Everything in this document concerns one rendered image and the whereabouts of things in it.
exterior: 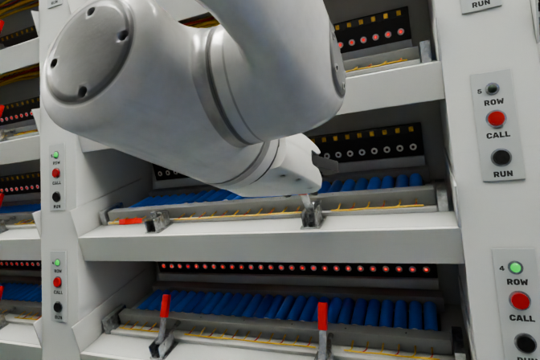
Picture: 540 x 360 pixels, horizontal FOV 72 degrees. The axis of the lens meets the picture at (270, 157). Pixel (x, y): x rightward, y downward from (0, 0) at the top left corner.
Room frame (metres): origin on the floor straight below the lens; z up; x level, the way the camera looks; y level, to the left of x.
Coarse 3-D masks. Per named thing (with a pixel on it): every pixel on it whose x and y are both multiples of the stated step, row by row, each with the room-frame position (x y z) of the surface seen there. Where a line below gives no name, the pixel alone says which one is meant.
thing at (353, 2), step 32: (352, 0) 0.66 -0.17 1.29; (384, 0) 0.64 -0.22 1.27; (416, 0) 0.62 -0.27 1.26; (416, 32) 0.62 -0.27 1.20; (0, 96) 1.06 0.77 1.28; (32, 96) 1.01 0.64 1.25; (320, 128) 0.69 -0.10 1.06; (352, 128) 0.67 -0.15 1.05; (32, 160) 1.01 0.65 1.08; (416, 288) 0.64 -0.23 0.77; (448, 288) 0.62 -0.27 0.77
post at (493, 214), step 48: (432, 0) 0.46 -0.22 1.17; (528, 0) 0.39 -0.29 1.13; (480, 48) 0.41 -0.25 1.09; (528, 48) 0.39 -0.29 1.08; (528, 96) 0.40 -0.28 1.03; (528, 144) 0.40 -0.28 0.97; (480, 192) 0.42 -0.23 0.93; (528, 192) 0.40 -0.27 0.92; (480, 240) 0.42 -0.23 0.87; (528, 240) 0.40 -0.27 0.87; (480, 288) 0.42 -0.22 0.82; (480, 336) 0.43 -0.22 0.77
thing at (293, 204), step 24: (336, 192) 0.56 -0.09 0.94; (360, 192) 0.53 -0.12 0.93; (384, 192) 0.52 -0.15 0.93; (408, 192) 0.51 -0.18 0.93; (432, 192) 0.50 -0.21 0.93; (120, 216) 0.69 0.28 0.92; (144, 216) 0.67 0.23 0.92; (192, 216) 0.64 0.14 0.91; (216, 216) 0.60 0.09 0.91; (240, 216) 0.58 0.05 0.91
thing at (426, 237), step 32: (384, 160) 0.62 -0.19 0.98; (416, 160) 0.60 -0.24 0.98; (448, 160) 0.51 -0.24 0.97; (128, 192) 0.78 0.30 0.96; (448, 192) 0.54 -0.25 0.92; (96, 224) 0.70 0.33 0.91; (192, 224) 0.61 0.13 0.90; (224, 224) 0.59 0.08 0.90; (256, 224) 0.56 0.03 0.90; (288, 224) 0.54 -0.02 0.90; (352, 224) 0.49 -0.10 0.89; (384, 224) 0.48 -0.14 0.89; (416, 224) 0.46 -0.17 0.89; (448, 224) 0.44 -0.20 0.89; (96, 256) 0.66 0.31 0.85; (128, 256) 0.63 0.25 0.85; (160, 256) 0.61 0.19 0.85; (192, 256) 0.58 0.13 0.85; (224, 256) 0.56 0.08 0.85; (256, 256) 0.54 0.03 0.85; (288, 256) 0.52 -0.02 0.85; (320, 256) 0.51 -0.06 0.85; (352, 256) 0.49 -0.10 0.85; (384, 256) 0.47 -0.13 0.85; (416, 256) 0.46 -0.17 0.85; (448, 256) 0.44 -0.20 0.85
